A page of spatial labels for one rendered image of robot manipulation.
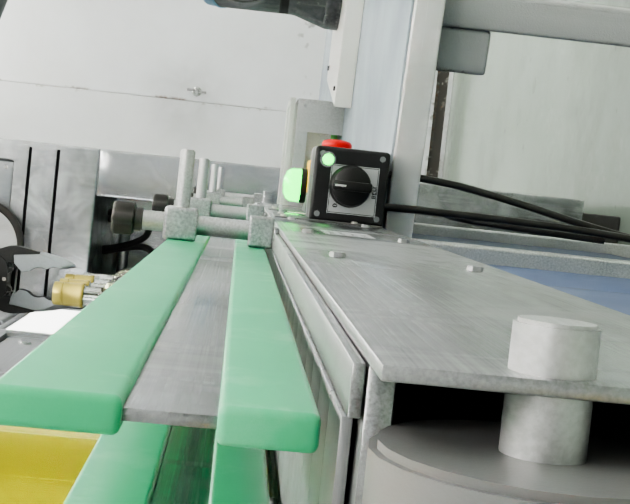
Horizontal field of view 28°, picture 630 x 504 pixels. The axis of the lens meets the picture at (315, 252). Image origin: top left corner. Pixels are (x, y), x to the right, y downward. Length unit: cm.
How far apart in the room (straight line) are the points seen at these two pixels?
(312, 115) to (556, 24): 78
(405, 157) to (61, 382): 108
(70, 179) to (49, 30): 287
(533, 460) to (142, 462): 30
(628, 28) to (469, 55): 18
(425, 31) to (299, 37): 436
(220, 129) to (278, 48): 45
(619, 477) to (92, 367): 14
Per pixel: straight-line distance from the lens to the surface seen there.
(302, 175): 163
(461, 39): 141
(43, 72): 576
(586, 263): 123
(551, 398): 28
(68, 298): 183
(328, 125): 212
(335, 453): 32
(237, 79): 569
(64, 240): 295
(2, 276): 197
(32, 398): 31
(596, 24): 143
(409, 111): 137
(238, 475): 56
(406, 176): 138
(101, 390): 31
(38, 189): 296
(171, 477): 55
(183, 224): 101
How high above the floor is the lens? 91
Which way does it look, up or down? 4 degrees down
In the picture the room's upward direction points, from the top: 84 degrees counter-clockwise
